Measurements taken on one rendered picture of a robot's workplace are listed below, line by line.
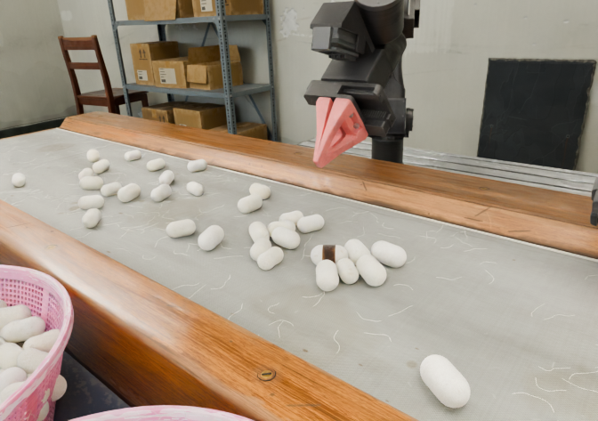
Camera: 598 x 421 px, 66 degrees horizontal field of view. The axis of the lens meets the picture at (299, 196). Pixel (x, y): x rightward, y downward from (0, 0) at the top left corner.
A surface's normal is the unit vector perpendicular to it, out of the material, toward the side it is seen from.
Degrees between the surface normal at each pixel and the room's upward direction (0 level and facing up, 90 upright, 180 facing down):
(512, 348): 0
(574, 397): 0
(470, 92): 90
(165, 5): 77
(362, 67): 40
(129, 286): 0
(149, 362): 90
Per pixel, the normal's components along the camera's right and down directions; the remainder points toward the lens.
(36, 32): 0.79, 0.19
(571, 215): -0.04, -0.93
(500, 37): -0.61, 0.32
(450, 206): -0.47, -0.44
